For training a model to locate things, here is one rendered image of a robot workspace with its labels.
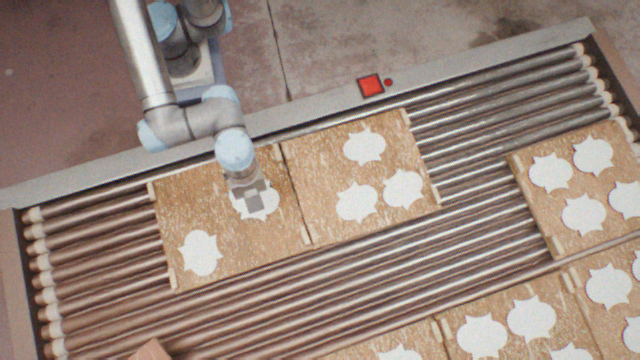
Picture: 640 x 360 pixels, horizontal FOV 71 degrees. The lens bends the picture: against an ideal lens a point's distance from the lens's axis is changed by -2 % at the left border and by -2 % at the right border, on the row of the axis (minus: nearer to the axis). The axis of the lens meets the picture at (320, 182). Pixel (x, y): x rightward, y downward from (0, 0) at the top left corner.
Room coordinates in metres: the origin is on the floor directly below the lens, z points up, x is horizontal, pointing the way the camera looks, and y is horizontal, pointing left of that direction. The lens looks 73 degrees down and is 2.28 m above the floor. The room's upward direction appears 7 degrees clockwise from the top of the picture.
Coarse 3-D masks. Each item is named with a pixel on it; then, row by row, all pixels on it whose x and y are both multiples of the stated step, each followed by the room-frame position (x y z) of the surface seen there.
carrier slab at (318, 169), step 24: (360, 120) 0.63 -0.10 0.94; (384, 120) 0.64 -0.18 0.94; (288, 144) 0.51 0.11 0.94; (312, 144) 0.52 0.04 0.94; (336, 144) 0.53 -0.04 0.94; (408, 144) 0.57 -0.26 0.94; (288, 168) 0.44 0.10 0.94; (312, 168) 0.45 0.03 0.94; (336, 168) 0.46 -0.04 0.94; (360, 168) 0.47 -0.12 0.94; (384, 168) 0.48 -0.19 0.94; (408, 168) 0.49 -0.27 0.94; (312, 192) 0.37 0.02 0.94; (336, 192) 0.38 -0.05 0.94; (312, 216) 0.30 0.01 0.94; (336, 216) 0.31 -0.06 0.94; (384, 216) 0.32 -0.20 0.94; (408, 216) 0.33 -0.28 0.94; (336, 240) 0.23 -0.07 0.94
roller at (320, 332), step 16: (512, 256) 0.26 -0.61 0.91; (528, 256) 0.26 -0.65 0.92; (544, 256) 0.27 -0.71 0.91; (480, 272) 0.20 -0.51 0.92; (496, 272) 0.20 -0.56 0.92; (432, 288) 0.13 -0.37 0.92; (448, 288) 0.14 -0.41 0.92; (384, 304) 0.07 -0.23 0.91; (400, 304) 0.08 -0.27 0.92; (416, 304) 0.08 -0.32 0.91; (336, 320) 0.01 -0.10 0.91; (352, 320) 0.01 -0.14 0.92; (368, 320) 0.02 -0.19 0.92; (288, 336) -0.05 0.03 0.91; (304, 336) -0.05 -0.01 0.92; (320, 336) -0.04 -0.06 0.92; (256, 352) -0.10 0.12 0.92; (272, 352) -0.10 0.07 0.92
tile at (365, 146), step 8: (368, 128) 0.60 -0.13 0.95; (352, 136) 0.56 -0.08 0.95; (360, 136) 0.57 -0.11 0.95; (368, 136) 0.57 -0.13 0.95; (376, 136) 0.57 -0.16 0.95; (344, 144) 0.53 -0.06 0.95; (352, 144) 0.54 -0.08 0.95; (360, 144) 0.54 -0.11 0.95; (368, 144) 0.54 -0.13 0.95; (376, 144) 0.55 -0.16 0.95; (384, 144) 0.55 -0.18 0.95; (344, 152) 0.51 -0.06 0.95; (352, 152) 0.51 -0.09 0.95; (360, 152) 0.51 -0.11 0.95; (368, 152) 0.52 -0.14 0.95; (376, 152) 0.52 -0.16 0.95; (352, 160) 0.49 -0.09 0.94; (360, 160) 0.49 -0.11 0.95; (368, 160) 0.49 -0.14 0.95
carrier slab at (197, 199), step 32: (160, 192) 0.31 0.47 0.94; (192, 192) 0.32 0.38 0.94; (224, 192) 0.33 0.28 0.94; (288, 192) 0.36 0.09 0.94; (160, 224) 0.21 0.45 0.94; (192, 224) 0.23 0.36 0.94; (224, 224) 0.24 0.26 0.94; (256, 224) 0.25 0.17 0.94; (288, 224) 0.26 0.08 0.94; (224, 256) 0.15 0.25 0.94; (256, 256) 0.16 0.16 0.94; (288, 256) 0.17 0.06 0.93; (192, 288) 0.04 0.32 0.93
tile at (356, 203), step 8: (344, 192) 0.38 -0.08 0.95; (352, 192) 0.38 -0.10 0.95; (360, 192) 0.39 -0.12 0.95; (368, 192) 0.39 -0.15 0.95; (376, 192) 0.39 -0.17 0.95; (344, 200) 0.36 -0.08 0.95; (352, 200) 0.36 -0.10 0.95; (360, 200) 0.36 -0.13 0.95; (368, 200) 0.36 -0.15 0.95; (376, 200) 0.37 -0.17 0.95; (336, 208) 0.33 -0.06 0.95; (344, 208) 0.33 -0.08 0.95; (352, 208) 0.33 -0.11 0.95; (360, 208) 0.34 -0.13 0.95; (368, 208) 0.34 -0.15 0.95; (344, 216) 0.31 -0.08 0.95; (352, 216) 0.31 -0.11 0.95; (360, 216) 0.31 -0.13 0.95
